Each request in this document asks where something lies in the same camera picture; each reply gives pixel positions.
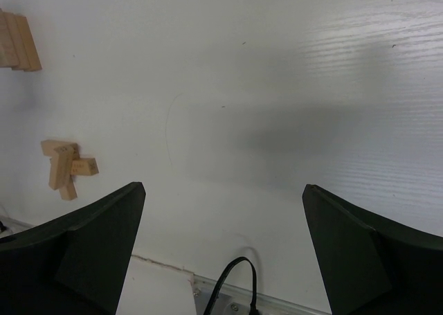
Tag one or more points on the wood block three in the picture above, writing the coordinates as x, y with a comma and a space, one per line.
29, 44

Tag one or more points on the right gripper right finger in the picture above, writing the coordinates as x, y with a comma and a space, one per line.
371, 264

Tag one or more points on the wood block eight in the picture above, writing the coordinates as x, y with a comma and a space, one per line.
61, 162

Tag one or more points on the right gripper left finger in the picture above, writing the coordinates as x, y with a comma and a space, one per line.
75, 264

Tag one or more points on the wood block seven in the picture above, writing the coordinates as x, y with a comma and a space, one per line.
49, 146

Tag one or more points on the wood block five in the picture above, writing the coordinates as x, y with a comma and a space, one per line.
84, 167

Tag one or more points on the wood block six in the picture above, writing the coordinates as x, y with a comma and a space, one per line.
68, 192

